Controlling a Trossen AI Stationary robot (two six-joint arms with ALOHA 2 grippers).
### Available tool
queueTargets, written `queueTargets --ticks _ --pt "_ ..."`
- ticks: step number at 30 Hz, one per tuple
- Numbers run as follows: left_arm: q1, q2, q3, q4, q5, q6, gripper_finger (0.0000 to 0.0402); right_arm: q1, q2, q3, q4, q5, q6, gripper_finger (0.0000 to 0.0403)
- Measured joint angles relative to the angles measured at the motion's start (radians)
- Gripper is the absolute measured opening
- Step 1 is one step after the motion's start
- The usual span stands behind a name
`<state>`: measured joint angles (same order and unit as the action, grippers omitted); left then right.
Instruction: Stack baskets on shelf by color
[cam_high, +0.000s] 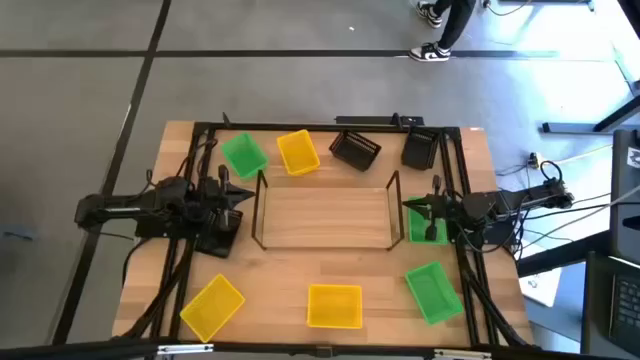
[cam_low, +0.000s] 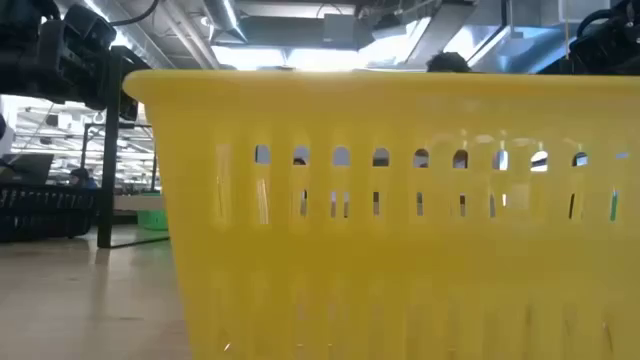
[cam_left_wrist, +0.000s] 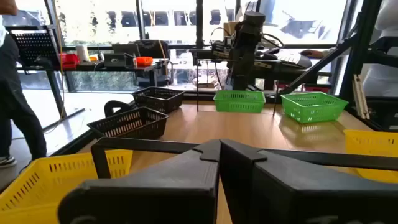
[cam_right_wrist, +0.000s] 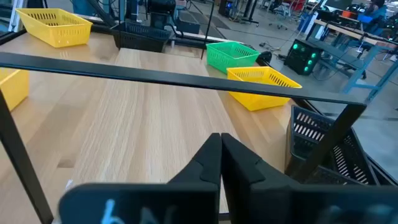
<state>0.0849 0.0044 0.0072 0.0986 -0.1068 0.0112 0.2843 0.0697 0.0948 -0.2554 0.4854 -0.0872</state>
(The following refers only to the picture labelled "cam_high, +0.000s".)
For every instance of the black desk foot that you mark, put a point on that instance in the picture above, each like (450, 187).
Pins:
(565, 128)

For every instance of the black case with white sticker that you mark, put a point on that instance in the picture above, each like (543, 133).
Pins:
(622, 210)

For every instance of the black crossbeam with silver brackets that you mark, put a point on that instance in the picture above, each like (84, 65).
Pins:
(275, 351)

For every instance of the white paper sheet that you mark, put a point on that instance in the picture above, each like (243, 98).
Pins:
(542, 290)

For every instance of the black desk edge bar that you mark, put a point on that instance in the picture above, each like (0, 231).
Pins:
(550, 260)

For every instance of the wooden shelf with black legs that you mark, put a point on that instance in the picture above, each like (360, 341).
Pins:
(325, 215)

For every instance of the green plastic basket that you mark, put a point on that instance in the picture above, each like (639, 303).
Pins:
(244, 156)
(432, 292)
(417, 232)

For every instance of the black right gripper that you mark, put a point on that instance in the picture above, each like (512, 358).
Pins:
(447, 207)

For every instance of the small black frame post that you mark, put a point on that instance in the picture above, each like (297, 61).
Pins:
(397, 120)
(226, 120)

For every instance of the black flat bracket bar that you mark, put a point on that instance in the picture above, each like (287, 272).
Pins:
(370, 120)

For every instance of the person's feet in sneakers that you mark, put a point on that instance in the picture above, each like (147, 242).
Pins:
(457, 25)

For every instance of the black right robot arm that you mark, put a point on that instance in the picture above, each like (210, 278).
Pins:
(520, 197)

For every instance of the dark laptop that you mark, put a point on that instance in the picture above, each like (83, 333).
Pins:
(625, 305)

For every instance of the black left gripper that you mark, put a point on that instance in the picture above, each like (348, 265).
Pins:
(220, 197)

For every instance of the yellow plastic basket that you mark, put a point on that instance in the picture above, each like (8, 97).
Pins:
(212, 307)
(298, 152)
(334, 306)

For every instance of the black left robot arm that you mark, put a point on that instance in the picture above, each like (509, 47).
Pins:
(125, 207)

